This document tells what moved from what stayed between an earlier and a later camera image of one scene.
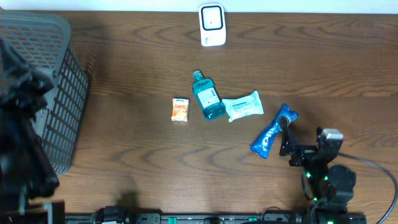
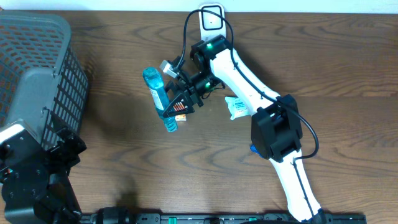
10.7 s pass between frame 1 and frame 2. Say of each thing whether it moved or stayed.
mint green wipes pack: stayed
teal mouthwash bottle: moved
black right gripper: moved
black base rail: stayed
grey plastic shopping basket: stayed
